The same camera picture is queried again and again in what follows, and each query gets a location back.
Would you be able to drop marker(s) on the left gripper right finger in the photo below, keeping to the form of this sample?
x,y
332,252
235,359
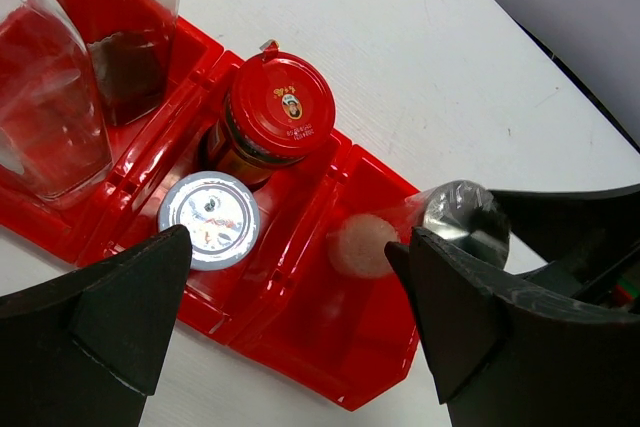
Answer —
x,y
506,352

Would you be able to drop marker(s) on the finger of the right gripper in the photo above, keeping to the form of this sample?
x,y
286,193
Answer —
x,y
398,256
588,240

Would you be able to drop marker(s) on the red plastic organizer tray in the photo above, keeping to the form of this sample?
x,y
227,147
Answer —
x,y
284,306

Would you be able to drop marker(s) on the clear jar with metal lid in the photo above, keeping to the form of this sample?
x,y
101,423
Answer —
x,y
460,212

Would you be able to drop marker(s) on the small dark spice jar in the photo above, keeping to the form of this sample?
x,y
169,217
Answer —
x,y
220,214

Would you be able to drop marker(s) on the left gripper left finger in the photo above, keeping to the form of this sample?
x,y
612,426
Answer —
x,y
87,348

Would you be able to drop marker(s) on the red-capped brown sauce bottle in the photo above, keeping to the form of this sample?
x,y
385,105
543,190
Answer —
x,y
278,110

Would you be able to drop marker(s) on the clear glass oil bottle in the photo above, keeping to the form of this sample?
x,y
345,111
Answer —
x,y
130,43

